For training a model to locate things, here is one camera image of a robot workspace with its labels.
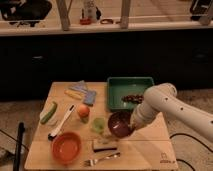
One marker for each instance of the silver fork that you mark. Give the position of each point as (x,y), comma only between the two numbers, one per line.
(93,162)

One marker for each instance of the yellow corn toy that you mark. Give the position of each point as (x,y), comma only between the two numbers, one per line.
(73,94)

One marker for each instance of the blue grey cloth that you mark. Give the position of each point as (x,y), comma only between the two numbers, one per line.
(79,86)

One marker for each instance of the orange peach fruit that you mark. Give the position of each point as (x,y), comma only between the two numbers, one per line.
(83,110)

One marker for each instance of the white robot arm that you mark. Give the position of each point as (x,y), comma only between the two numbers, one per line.
(163,98)

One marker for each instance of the green plastic tray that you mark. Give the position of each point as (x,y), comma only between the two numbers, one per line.
(119,88)

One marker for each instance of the black pole stand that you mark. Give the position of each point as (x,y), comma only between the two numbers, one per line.
(17,158)

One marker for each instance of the brown food pile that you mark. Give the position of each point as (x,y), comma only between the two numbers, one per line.
(136,99)

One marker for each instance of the blue sponge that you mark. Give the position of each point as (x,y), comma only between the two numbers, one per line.
(89,98)

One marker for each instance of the brown ring object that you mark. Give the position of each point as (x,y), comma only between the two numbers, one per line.
(107,21)

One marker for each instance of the black office chair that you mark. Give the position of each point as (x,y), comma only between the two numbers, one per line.
(29,12)

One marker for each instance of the orange bowl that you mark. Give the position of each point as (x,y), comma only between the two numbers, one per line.
(66,147)

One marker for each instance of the white bottle on shelf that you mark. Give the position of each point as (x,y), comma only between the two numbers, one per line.
(90,10)

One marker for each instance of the green cucumber toy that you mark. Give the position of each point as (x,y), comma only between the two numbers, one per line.
(47,113)

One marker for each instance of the red round object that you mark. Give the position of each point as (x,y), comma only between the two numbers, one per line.
(85,21)

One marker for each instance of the wooden block with black base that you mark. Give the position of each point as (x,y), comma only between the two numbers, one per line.
(99,145)

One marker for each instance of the dark maroon bowl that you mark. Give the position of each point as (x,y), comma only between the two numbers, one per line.
(119,124)

